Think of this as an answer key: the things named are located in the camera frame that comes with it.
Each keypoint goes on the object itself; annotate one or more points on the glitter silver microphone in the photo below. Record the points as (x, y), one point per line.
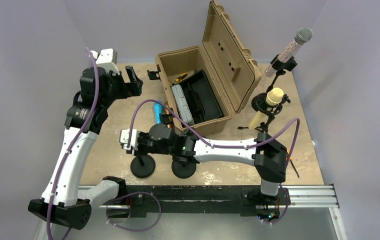
(302, 36)

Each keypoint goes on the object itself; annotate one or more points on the black toolbox tray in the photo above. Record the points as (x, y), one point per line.
(201, 98)

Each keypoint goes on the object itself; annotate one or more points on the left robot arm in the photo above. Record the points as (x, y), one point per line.
(61, 199)

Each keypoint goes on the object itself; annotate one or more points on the grey small parts case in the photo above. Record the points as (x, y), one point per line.
(182, 105)

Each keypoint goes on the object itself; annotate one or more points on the black shock-mount desk stand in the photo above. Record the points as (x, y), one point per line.
(182, 168)

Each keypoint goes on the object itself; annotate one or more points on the gold microphone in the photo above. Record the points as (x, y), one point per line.
(167, 112)

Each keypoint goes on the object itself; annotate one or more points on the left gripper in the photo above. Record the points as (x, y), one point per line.
(128, 89)

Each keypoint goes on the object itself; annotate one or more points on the cream yellow microphone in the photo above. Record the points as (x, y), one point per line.
(273, 98)

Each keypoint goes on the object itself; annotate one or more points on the aluminium frame rails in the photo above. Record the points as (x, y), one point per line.
(62, 202)

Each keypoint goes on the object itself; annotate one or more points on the tan plastic toolbox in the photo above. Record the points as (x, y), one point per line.
(222, 74)

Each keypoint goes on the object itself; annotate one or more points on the black clip mic stand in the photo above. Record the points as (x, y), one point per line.
(279, 68)

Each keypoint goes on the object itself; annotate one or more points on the black tripod shock-mount stand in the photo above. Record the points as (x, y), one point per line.
(259, 103)

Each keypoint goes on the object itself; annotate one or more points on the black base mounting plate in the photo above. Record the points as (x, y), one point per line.
(244, 200)

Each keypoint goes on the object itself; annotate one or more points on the yellow black tool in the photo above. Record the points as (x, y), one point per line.
(181, 77)

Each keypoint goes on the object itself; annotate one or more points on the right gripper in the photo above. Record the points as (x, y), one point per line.
(140, 150)

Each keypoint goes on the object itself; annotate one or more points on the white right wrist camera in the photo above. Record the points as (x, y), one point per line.
(129, 140)

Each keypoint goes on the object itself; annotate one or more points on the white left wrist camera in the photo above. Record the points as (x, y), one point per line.
(106, 59)

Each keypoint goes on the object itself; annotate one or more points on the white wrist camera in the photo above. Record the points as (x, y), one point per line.
(106, 59)
(129, 140)

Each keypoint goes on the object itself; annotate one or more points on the blue microphone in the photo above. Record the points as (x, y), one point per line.
(158, 110)

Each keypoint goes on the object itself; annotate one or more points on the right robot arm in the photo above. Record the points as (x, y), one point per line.
(223, 152)

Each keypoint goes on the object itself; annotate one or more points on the black round-base mic stand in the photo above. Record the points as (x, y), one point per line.
(142, 165)

